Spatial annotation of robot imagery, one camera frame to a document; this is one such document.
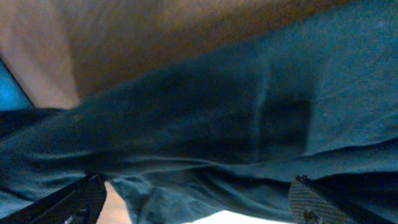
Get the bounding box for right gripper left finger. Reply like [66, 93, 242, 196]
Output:
[1, 175, 107, 224]

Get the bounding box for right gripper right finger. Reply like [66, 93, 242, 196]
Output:
[287, 174, 396, 224]

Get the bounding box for dark teal t-shirt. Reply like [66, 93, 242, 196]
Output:
[1, 1, 397, 223]

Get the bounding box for folded blue jeans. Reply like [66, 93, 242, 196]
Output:
[0, 60, 34, 111]

